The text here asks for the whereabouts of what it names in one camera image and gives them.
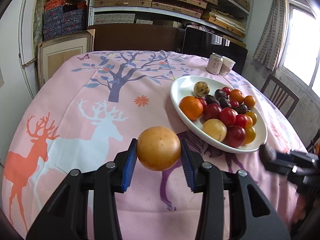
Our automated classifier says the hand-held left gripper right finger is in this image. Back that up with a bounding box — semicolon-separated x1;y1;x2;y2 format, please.
179;138;292;240

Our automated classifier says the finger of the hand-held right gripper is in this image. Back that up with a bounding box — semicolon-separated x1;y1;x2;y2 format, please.
259;144;317;164
265;161;304;179

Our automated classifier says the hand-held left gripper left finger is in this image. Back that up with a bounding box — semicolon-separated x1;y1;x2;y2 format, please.
26;138;138;240

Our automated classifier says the orange cherry tomato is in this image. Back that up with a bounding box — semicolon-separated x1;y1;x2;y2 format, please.
244;95;256;108
245;111;258;127
244;125;257;145

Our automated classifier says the orange-yellow round fruit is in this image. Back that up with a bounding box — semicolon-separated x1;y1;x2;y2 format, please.
137;126;181;171

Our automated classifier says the red plum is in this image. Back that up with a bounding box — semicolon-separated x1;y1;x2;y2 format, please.
203;103;222;120
223;125;246;148

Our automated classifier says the dark purple round fruit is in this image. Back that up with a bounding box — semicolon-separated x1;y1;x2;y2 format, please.
234;104;248;115
218;97;232;109
205;94;220;105
214;89;228;100

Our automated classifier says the mandarin orange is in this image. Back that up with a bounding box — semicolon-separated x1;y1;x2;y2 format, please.
179;96;204;121
229;89;245;105

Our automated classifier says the white oval plate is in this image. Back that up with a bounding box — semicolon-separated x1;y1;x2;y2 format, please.
170;75;268;154

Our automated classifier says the dark wooden slatted chair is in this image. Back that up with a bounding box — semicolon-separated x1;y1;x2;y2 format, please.
260;74;300;119

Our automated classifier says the pink deer-print tablecloth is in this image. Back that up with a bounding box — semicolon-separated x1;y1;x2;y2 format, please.
2;50;310;240

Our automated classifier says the white paper cup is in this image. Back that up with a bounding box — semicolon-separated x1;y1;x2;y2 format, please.
220;56;236;77

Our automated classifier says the white drink can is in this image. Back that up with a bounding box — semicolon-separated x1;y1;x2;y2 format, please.
206;53;223;75

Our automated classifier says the checked curtain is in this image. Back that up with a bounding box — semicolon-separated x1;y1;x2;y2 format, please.
253;0;288;71

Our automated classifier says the bright window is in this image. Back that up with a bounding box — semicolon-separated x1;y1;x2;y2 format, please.
281;0;320;95

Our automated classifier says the black glossy panel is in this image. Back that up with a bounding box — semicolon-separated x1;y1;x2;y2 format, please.
182;27;248;74

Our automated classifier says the brown wooden board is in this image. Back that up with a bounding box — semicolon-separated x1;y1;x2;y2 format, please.
86;24;187;53

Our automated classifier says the beige framed panel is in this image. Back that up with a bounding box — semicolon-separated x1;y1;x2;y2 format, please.
37;29;96;88

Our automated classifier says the white metal shelving rack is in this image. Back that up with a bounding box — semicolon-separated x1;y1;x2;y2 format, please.
87;0;254;43

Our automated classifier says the white leaning board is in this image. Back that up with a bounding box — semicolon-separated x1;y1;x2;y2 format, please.
19;0;42;99

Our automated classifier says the stack of blue patterned boxes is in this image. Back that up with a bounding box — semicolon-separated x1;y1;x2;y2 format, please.
43;0;88;40

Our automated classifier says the stack of woven brown boxes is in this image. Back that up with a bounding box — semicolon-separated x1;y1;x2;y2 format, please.
94;0;252;39

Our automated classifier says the grey marble slab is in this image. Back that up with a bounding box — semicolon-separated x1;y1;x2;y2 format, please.
32;0;48;43

